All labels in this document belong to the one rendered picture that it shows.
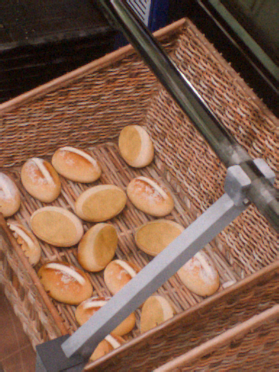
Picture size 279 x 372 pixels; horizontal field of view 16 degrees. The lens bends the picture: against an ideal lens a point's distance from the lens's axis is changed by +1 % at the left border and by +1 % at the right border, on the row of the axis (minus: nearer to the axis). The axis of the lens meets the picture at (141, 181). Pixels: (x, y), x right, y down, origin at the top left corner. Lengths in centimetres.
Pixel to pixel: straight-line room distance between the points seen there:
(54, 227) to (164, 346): 35
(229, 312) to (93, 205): 38
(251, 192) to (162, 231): 66
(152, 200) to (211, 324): 36
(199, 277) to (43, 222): 29
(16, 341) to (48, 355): 47
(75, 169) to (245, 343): 54
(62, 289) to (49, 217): 15
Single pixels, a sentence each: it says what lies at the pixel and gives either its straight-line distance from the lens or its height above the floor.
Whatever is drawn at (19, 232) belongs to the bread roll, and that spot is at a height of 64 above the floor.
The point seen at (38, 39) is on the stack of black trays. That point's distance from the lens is 186.
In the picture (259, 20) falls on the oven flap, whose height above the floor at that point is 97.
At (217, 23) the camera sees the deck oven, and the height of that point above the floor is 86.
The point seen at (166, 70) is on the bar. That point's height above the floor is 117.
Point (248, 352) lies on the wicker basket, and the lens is 149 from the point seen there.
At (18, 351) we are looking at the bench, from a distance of 163.
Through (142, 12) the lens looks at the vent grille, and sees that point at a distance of 202.
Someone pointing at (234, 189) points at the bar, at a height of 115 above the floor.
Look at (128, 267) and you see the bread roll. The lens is 166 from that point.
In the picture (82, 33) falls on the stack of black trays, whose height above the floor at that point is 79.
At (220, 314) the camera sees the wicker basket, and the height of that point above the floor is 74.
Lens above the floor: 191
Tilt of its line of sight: 45 degrees down
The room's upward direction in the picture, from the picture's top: 8 degrees clockwise
